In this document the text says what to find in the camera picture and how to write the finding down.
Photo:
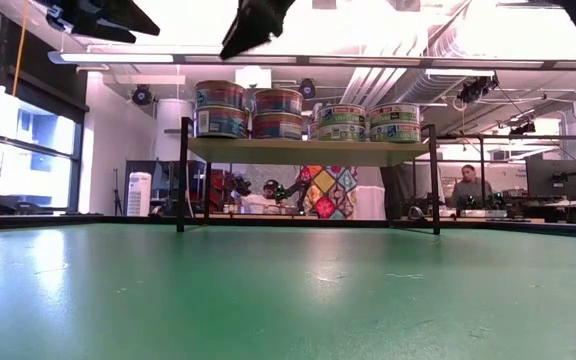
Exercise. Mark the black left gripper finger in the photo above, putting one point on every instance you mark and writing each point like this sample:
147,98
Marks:
128,17
103,31

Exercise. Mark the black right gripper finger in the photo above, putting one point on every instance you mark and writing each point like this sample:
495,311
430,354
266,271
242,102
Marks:
248,30
283,12

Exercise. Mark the wooden shelf with black legs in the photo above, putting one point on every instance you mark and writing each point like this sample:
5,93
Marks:
293,152

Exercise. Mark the black desktop screen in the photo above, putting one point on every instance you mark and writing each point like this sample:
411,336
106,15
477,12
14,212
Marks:
558,177

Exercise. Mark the person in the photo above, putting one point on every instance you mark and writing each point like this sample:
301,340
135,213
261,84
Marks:
260,202
470,189

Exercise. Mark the colourful patterned quilt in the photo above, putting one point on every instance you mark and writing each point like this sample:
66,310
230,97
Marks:
328,192

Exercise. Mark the black ceiling camera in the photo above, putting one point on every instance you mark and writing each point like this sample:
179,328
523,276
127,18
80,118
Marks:
475,89

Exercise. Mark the white air purifier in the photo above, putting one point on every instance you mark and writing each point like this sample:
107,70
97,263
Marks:
139,195

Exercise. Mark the green table mat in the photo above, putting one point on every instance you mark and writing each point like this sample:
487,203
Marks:
268,300

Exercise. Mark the long ceiling light strip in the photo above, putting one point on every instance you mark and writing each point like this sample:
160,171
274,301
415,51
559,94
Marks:
113,58

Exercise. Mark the small robot with green light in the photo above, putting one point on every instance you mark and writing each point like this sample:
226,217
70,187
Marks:
293,191

